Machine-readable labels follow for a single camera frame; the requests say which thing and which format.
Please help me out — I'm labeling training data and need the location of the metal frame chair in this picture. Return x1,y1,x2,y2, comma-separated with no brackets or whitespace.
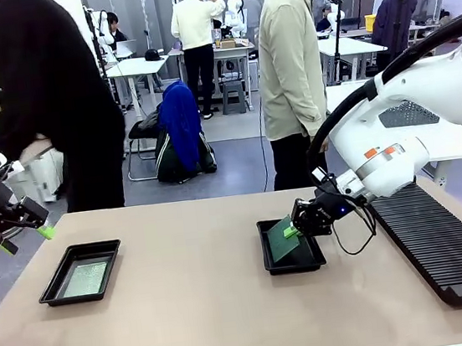
121,112,215,184

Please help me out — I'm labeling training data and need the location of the white desk with wood top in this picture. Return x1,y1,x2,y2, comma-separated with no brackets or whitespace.
0,90,69,209

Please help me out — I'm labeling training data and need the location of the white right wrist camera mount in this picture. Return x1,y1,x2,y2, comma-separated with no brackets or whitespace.
309,159,373,211

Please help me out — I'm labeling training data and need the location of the black slotted board rack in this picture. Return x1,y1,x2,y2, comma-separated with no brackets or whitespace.
365,173,462,318

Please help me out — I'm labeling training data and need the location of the blue jacket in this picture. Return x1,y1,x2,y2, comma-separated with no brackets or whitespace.
152,78,209,178

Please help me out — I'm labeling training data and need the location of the black jacket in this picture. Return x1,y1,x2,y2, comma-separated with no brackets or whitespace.
125,108,168,143

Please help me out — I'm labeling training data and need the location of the white shelf rack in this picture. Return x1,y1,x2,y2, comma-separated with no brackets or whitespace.
405,22,444,50

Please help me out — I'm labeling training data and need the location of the person in black clothes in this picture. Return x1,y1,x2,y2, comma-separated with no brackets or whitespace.
0,0,137,223

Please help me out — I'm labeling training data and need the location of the grey plastic mesh basket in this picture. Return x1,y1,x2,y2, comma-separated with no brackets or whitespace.
376,96,442,131

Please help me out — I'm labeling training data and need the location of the black tripod stand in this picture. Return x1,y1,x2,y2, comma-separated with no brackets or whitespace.
326,0,357,85

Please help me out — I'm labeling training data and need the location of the grey plastic stool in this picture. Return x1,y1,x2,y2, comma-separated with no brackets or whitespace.
218,79,250,117

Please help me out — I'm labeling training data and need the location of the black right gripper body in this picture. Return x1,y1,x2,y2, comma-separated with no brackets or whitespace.
300,191,352,240

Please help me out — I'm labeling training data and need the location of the white workbench table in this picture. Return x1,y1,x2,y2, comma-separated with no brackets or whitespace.
165,36,264,120

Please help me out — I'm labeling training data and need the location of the person's right hand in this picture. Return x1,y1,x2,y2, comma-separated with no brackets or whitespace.
316,135,334,156

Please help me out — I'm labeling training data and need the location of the person in cream sweater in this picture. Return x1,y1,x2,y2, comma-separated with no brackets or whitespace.
166,0,240,123

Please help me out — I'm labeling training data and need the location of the person in navy jacket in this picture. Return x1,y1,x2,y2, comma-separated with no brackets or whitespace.
364,0,428,73

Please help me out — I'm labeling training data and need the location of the black rectangular ESD tray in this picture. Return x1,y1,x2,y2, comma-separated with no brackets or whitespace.
31,238,129,311
255,213,329,279

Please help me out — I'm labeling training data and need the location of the silver laptop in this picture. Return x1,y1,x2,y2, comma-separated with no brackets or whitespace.
114,39,140,62

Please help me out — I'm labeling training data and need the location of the black cap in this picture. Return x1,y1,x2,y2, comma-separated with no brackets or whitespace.
143,47,165,64

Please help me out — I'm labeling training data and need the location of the white office table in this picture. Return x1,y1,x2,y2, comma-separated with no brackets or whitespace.
317,28,392,86
104,53,177,115

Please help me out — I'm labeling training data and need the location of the thin black right gripper cable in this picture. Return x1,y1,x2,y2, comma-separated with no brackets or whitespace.
329,199,382,259

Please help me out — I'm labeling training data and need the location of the seated person in black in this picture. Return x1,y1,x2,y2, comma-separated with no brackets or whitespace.
103,8,131,44

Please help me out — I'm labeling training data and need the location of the green circuit board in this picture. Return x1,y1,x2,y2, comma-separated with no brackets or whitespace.
264,214,305,264
59,260,115,299

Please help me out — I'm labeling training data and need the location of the person's right forearm beige sleeve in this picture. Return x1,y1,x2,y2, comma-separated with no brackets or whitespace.
300,92,333,142

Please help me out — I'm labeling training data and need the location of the hanging black cable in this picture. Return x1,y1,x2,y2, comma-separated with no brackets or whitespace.
249,95,277,194

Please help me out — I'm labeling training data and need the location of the person in beige shirt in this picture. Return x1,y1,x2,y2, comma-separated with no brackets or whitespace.
249,0,339,193

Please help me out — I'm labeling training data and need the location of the yellow bin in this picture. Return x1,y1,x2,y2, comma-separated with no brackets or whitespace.
363,13,379,33

